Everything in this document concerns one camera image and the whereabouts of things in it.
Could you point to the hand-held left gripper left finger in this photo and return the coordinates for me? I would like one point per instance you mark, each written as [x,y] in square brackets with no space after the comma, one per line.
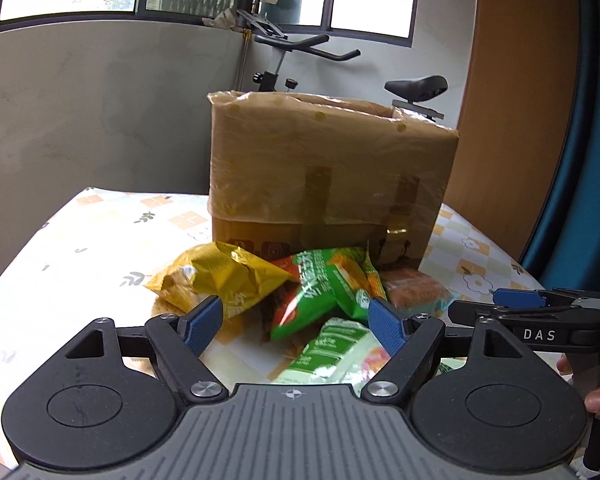
[202,325]

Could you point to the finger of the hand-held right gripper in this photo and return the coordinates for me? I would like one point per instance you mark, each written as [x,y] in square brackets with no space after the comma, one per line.
[517,298]
[480,312]

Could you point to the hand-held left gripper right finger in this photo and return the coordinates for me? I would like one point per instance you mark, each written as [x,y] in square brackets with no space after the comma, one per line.
[384,327]

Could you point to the clear-wrapped brown bread packet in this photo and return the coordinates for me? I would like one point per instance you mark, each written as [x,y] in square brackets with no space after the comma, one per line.
[415,287]

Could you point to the yellow snack packet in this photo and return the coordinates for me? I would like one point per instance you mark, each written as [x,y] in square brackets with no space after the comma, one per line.
[220,272]

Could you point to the green orange snack packet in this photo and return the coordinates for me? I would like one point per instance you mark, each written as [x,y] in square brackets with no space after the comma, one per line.
[352,280]

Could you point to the pale green snack packet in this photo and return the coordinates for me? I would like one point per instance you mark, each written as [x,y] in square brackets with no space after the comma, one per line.
[330,355]

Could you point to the green red snack packet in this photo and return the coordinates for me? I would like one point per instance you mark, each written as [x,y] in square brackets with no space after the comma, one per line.
[310,295]

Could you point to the brown cardboard box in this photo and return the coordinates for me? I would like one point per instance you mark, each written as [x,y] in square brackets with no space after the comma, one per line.
[325,170]

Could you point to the floral checked tablecloth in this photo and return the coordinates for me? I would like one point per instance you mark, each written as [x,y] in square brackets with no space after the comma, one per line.
[80,260]

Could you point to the blue curtain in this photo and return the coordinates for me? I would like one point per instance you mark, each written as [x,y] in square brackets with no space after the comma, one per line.
[585,160]

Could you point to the wooden panel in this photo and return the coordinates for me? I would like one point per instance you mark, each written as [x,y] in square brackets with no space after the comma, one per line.
[515,110]

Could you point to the black exercise bike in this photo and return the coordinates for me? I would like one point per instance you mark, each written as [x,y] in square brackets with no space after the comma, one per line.
[417,87]

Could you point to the crumpled beige paper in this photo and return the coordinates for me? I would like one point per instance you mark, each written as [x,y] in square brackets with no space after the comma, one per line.
[222,19]

